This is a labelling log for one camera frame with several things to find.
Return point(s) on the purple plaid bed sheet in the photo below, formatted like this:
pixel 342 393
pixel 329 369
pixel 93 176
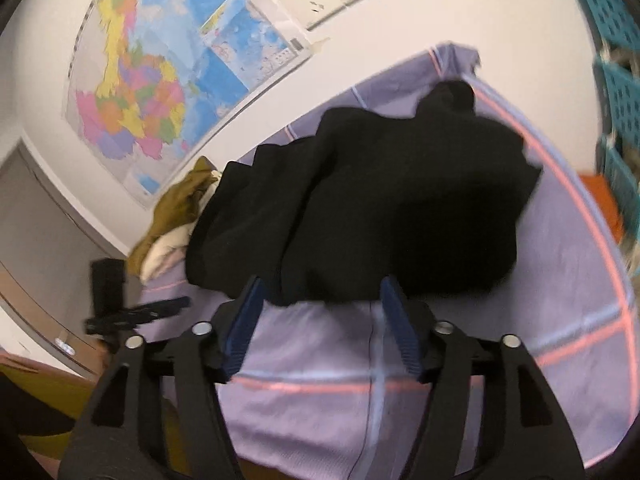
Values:
pixel 560 280

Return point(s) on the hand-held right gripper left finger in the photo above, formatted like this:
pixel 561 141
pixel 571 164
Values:
pixel 245 320

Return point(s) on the cream cloth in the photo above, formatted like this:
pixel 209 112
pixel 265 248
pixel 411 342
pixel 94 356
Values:
pixel 165 255

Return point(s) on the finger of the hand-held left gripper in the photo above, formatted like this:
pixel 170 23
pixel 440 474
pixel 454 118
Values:
pixel 150 310

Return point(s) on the grey cabinet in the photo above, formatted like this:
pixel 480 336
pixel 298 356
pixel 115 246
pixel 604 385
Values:
pixel 45 240

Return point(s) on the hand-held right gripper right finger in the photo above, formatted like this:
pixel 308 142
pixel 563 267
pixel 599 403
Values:
pixel 400 325

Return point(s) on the black garment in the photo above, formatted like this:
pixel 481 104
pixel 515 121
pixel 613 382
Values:
pixel 390 195

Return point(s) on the teal plastic basket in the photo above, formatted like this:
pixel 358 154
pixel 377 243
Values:
pixel 622 100
pixel 625 185
pixel 610 5

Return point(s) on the olive green cloth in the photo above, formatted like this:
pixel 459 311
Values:
pixel 175 205

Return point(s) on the colourful wall map poster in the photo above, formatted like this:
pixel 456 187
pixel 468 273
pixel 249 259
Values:
pixel 165 75

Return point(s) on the orange cloth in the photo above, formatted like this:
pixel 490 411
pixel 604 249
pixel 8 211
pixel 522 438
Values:
pixel 597 195

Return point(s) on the mustard yellow cloth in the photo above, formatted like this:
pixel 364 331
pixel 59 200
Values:
pixel 45 400

